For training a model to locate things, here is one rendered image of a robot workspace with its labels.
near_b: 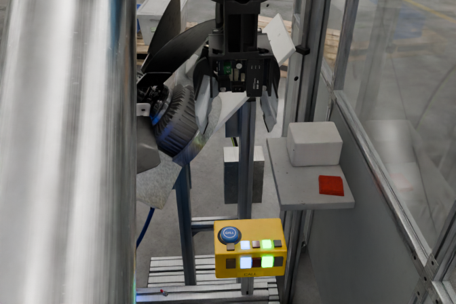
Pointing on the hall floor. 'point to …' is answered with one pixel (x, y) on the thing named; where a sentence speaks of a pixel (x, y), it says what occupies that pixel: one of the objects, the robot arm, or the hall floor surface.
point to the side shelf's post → (294, 255)
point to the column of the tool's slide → (307, 106)
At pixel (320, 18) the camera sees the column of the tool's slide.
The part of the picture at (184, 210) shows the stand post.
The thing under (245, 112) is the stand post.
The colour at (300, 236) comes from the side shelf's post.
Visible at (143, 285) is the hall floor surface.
